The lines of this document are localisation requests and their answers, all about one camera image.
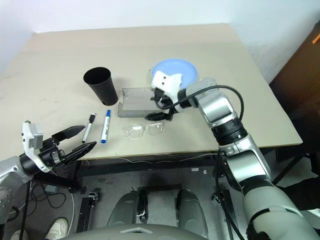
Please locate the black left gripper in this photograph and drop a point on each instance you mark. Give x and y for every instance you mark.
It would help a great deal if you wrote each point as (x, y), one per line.
(51, 152)

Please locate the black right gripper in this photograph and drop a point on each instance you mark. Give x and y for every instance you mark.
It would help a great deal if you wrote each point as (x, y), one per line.
(165, 101)

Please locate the white marker with black cap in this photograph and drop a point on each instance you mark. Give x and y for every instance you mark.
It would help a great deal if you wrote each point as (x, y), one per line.
(88, 128)

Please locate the grey glasses case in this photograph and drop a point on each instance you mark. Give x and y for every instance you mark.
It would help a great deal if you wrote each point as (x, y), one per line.
(135, 102)

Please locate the clear frame glasses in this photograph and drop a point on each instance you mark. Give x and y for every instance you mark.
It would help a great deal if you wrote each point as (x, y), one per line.
(136, 127)

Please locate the white marker with blue cap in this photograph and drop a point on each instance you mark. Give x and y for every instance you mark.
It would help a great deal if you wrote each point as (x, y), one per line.
(106, 126)

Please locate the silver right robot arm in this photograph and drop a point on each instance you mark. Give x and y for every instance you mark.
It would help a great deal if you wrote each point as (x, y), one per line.
(217, 105)

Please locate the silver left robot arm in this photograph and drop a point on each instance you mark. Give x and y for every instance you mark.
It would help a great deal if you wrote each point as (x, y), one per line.
(10, 170)

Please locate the black plastic cup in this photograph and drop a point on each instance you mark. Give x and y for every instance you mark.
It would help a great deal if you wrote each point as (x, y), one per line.
(102, 87)

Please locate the blue plate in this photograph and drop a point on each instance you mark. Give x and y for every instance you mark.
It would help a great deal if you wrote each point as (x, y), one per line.
(180, 67)

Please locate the grey power adapter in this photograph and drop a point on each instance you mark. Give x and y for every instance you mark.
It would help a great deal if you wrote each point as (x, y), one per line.
(51, 188)

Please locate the grey rounded leg shell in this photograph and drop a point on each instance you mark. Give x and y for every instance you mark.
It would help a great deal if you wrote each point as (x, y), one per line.
(191, 210)
(123, 210)

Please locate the white sneaker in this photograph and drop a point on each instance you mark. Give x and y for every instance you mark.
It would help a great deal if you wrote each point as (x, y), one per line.
(18, 235)
(58, 227)

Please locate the grey robot chest shell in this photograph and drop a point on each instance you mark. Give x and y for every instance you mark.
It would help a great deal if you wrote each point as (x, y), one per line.
(140, 233)

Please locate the brown wooden cabinet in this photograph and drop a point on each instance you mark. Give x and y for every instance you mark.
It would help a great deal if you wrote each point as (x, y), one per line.
(300, 87)

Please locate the orange tape strip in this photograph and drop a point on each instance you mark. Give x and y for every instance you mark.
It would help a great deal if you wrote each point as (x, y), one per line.
(316, 39)

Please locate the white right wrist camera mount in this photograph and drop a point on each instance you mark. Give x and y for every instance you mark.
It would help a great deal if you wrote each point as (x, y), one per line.
(167, 82)

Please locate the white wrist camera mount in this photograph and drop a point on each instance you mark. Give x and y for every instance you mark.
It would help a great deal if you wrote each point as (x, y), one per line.
(167, 82)
(27, 140)

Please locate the black table frame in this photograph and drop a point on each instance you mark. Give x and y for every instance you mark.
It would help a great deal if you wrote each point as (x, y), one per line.
(112, 166)

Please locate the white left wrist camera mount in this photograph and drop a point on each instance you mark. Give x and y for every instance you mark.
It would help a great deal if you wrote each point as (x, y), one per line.
(27, 140)

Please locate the black floor rail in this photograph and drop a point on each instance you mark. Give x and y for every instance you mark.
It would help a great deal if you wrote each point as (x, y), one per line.
(86, 212)
(228, 215)

